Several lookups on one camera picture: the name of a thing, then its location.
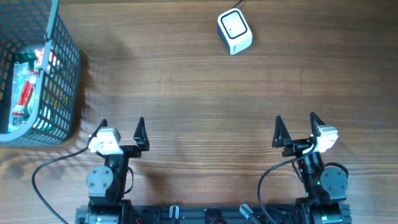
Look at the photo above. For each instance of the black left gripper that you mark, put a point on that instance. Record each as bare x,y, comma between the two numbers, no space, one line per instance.
133,152

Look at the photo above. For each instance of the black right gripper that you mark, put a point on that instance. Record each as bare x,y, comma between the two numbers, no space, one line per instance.
295,145

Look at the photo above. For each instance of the red coffee stick sachet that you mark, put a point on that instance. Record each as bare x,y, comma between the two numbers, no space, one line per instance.
25,90

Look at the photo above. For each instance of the green 3M sponge packet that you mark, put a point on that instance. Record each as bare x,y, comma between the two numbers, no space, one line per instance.
28,56

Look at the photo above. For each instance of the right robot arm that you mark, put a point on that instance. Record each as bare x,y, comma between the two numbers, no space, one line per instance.
325,184

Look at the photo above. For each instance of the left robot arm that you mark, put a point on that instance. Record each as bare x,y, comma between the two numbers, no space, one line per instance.
107,183

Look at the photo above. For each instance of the white barcode scanner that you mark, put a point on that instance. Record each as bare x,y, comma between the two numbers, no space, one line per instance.
234,31

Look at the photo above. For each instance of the dark grey mesh basket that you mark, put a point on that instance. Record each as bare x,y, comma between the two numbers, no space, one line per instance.
38,25

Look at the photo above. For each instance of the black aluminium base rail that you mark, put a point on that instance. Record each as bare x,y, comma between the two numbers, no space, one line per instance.
217,214

